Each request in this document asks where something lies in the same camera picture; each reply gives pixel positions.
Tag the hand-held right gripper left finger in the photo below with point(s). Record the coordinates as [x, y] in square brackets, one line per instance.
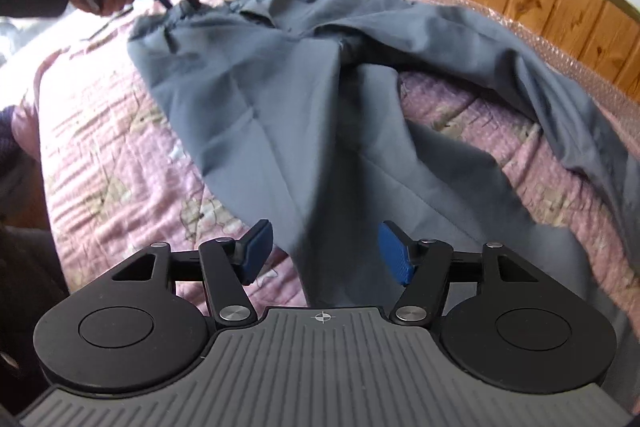
[257, 252]

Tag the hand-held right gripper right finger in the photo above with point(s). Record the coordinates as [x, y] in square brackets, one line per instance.
[395, 257]

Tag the grey pants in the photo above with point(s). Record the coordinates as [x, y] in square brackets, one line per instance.
[300, 107]

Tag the pink bear-print blanket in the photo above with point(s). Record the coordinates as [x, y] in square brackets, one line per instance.
[100, 132]

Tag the person's dark clothing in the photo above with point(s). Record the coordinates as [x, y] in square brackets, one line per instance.
[25, 307]

